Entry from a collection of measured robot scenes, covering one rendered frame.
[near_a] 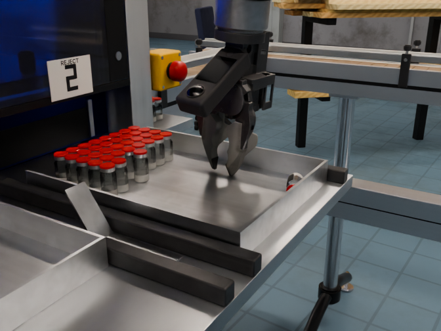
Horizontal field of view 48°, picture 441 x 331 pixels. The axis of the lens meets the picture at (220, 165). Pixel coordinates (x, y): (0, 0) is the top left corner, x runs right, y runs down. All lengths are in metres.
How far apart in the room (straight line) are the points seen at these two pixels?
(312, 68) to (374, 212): 0.49
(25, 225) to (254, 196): 0.29
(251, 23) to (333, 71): 0.87
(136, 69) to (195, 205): 0.35
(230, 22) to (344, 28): 8.30
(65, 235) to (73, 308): 0.10
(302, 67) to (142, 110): 0.73
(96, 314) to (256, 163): 0.40
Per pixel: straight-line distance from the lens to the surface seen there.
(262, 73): 0.74
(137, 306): 0.48
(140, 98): 0.93
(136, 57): 0.91
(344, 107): 1.57
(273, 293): 2.03
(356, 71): 1.50
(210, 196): 0.68
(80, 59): 0.81
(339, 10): 3.15
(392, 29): 8.70
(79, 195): 0.59
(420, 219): 1.60
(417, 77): 1.46
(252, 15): 0.67
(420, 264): 2.36
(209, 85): 0.65
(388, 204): 1.60
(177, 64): 0.96
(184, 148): 0.85
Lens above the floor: 1.16
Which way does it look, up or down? 20 degrees down
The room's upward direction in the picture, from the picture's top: straight up
